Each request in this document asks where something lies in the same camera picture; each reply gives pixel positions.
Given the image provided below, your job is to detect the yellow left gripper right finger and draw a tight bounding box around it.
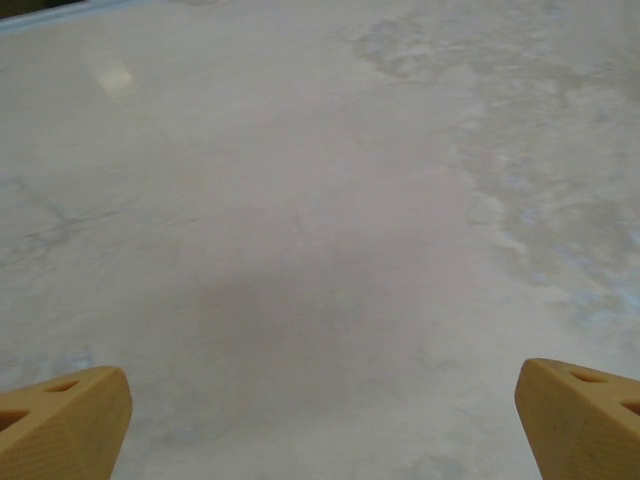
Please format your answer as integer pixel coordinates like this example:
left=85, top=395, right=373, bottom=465
left=516, top=357, right=640, bottom=480

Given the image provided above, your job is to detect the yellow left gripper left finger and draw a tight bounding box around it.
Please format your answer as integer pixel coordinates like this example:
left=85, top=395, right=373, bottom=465
left=0, top=365, right=134, bottom=480

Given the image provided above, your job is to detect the aluminium table edge frame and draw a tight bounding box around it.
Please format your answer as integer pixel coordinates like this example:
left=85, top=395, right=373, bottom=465
left=0, top=0, right=126, bottom=36

